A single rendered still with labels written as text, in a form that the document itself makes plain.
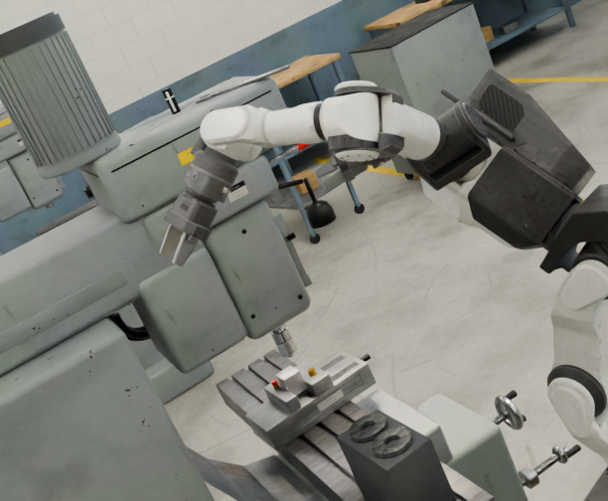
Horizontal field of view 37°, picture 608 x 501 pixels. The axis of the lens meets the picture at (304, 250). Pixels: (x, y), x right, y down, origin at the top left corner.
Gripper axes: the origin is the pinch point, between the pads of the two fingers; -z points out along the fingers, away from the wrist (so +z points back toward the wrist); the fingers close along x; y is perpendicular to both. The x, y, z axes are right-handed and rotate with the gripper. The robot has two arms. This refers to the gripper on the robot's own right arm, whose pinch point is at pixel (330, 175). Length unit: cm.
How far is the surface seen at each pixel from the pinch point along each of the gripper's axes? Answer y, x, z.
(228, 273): 17.5, 22.8, -32.4
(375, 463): 73, 33, -20
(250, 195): 5.3, 28.6, -18.1
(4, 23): -440, -436, -194
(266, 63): -359, -588, -12
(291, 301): 27.9, 10.3, -23.4
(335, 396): 49, -24, -29
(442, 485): 84, 26, -11
